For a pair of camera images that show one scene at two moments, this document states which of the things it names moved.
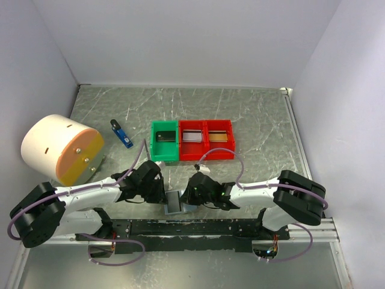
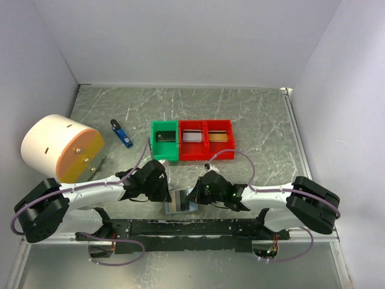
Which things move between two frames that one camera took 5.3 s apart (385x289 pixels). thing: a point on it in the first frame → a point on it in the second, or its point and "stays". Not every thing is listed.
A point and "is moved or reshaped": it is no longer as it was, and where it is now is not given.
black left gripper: (159, 196) stays
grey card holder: (184, 207) stays
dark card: (174, 201) is moved or reshaped
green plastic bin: (164, 151) stays
